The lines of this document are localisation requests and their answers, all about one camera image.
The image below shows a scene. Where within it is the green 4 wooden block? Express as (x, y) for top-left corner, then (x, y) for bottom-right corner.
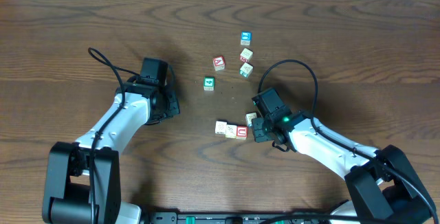
(203, 76), (215, 91)

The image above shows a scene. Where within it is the red M wooden block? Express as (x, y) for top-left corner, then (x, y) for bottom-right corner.
(239, 48), (254, 63)

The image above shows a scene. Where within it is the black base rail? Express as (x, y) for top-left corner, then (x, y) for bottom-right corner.
(144, 210), (344, 224)

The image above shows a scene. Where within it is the green J wooden block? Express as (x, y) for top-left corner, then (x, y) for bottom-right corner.
(239, 63), (254, 78)

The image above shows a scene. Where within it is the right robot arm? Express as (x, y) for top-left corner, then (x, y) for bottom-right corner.
(252, 88), (436, 223)

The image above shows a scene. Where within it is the red A wooden block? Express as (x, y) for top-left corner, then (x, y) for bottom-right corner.
(212, 56), (226, 71)

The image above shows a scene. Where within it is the blue-edged number 3 block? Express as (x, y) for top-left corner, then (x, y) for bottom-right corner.
(245, 112), (257, 126)

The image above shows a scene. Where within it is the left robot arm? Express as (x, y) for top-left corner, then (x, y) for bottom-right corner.
(42, 58), (179, 224)

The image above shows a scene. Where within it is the cream block with yellow side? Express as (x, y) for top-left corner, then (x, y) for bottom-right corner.
(214, 120), (228, 135)

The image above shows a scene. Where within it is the blue-top wooden block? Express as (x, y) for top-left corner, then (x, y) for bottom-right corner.
(240, 32), (252, 46)

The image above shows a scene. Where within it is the cream wooden block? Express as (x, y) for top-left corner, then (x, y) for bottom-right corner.
(225, 124), (237, 139)

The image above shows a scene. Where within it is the red U wooden block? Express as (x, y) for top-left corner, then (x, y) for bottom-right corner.
(236, 126), (248, 139)

